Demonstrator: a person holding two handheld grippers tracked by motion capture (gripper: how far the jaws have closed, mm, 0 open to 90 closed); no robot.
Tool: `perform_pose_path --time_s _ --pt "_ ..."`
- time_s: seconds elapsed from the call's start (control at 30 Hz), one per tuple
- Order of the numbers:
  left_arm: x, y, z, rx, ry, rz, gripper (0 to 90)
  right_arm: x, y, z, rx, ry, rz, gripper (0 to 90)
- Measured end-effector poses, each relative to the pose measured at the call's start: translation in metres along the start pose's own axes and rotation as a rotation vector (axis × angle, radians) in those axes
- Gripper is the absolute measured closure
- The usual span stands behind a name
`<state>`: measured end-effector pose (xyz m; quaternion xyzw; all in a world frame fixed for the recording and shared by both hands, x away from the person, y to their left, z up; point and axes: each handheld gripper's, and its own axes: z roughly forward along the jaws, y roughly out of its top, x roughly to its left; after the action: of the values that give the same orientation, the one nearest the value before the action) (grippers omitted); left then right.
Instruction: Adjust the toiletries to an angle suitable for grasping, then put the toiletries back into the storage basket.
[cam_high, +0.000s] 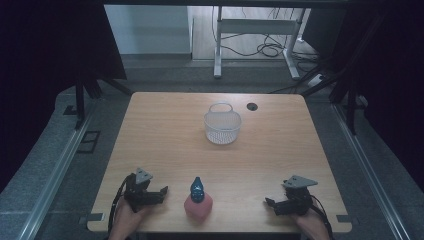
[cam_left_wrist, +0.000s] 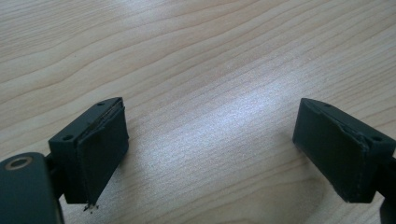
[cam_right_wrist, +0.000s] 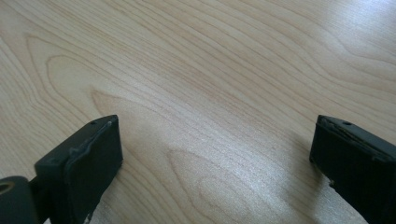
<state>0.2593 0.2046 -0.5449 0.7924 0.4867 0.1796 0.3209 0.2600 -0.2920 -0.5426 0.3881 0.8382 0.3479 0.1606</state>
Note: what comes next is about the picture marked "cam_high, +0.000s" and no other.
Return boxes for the white power strip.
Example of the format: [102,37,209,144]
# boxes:
[307,73,326,89]

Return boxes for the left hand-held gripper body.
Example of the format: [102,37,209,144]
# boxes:
[124,167,155,213]

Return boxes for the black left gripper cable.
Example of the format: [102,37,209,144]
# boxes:
[107,175,132,236]

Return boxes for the black metal stand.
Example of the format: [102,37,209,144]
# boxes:
[63,74,134,131]
[301,13,384,136]

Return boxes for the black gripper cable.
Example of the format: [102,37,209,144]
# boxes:
[309,194,336,240]
[107,175,132,236]

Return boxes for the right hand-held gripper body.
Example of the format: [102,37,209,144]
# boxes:
[281,175,319,217]

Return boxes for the white perforated plastic basket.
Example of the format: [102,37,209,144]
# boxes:
[203,102,242,146]

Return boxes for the aluminium floor rail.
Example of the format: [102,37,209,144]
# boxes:
[16,106,96,240]
[333,103,409,240]

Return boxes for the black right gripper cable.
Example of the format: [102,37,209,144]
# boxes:
[309,194,336,240]

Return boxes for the white desk frame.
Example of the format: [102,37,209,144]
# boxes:
[213,5,307,81]

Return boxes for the pink soft block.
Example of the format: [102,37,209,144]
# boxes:
[183,192,214,222]

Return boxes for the black floor cables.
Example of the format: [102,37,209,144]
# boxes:
[219,6,321,73]

